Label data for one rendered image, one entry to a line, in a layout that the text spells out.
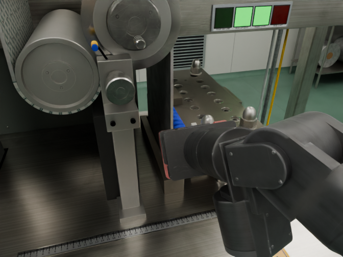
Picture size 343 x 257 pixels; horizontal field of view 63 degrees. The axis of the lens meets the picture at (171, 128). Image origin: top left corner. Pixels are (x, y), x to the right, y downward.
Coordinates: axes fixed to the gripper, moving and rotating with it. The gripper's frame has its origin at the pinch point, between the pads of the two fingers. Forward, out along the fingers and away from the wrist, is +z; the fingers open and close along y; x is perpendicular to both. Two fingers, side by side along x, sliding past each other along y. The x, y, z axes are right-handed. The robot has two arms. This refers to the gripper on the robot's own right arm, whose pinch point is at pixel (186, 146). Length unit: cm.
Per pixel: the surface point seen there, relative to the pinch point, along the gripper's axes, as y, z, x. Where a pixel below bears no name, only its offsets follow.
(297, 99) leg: 71, 64, 5
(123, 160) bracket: -10.2, 4.8, -0.9
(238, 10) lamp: 29, 27, 32
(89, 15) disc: -11.7, -4.0, 21.0
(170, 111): -0.3, 5.7, 6.3
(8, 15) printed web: -23.3, 1.0, 23.9
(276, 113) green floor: 151, 203, -4
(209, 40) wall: 119, 264, 93
